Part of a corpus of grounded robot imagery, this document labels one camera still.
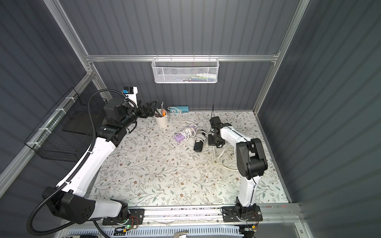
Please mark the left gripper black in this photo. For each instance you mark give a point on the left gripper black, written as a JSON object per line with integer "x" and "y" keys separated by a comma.
{"x": 146, "y": 110}

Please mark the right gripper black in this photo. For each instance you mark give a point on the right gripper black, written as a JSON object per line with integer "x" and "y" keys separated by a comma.
{"x": 213, "y": 138}

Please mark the teal power strip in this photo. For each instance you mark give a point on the teal power strip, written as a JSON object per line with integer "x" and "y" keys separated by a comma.
{"x": 178, "y": 109}

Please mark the black power strip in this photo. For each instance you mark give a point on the black power strip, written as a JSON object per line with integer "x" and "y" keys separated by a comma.
{"x": 198, "y": 146}

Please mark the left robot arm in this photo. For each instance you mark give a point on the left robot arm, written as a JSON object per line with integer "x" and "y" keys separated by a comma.
{"x": 68, "y": 200}

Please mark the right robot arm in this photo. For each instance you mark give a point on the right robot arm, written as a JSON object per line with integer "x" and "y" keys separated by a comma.
{"x": 250, "y": 159}

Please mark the purple power strip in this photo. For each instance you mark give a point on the purple power strip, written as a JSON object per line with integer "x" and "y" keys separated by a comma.
{"x": 179, "y": 137}

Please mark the cream pen cup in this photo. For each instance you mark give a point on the cream pen cup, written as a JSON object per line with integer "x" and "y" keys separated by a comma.
{"x": 162, "y": 121}

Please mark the white wire wall basket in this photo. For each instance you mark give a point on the white wire wall basket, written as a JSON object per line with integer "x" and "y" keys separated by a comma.
{"x": 166, "y": 72}

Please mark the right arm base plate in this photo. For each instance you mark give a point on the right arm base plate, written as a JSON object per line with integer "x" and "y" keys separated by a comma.
{"x": 241, "y": 214}

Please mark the black wire wall basket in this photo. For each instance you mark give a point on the black wire wall basket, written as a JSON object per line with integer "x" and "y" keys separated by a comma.
{"x": 68, "y": 134}

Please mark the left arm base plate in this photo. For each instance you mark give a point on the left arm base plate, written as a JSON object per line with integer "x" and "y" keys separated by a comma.
{"x": 132, "y": 217}

